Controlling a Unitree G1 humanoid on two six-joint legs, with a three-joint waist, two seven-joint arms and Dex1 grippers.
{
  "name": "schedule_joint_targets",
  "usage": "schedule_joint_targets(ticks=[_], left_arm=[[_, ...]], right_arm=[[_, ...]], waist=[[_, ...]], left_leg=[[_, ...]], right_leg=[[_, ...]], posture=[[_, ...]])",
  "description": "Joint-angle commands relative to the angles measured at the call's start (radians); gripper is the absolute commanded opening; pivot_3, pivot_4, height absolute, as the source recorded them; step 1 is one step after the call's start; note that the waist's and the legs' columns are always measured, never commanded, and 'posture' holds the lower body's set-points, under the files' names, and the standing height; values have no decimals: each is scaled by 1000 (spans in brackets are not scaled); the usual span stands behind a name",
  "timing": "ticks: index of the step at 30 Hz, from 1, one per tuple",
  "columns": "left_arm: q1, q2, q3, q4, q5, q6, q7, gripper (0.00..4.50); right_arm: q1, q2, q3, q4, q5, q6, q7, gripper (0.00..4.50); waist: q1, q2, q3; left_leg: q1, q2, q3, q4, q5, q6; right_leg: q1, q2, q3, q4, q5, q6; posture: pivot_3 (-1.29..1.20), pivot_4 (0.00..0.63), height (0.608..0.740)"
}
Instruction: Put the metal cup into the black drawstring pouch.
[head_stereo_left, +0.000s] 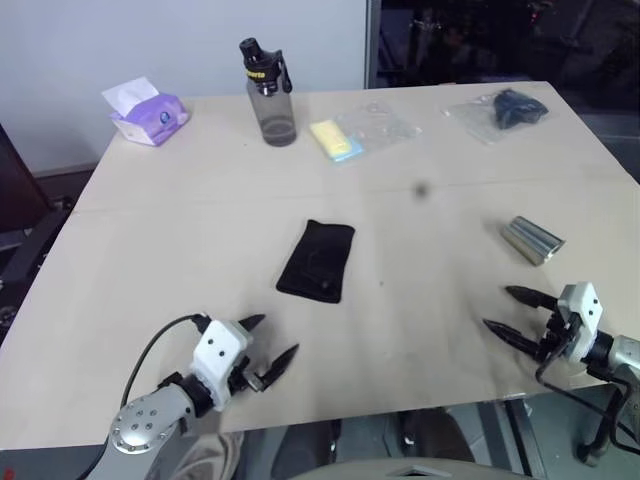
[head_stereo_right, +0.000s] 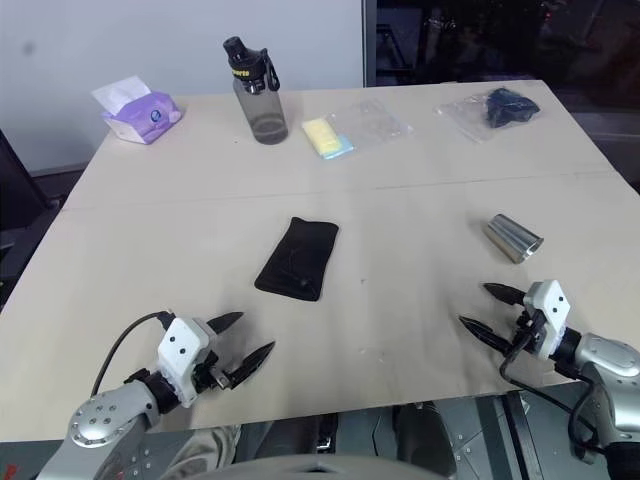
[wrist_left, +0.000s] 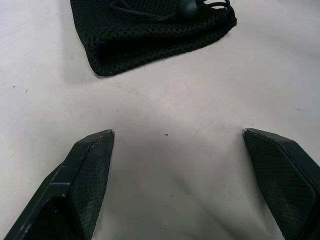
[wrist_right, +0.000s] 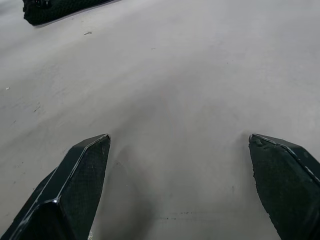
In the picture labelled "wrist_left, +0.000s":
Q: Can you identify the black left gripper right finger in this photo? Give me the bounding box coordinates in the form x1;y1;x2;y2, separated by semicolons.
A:
242;127;320;240

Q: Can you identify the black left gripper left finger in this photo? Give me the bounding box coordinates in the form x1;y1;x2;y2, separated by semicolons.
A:
0;129;116;240

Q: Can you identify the black mesh drawstring pouch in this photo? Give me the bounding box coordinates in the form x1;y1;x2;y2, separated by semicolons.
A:
69;0;237;76

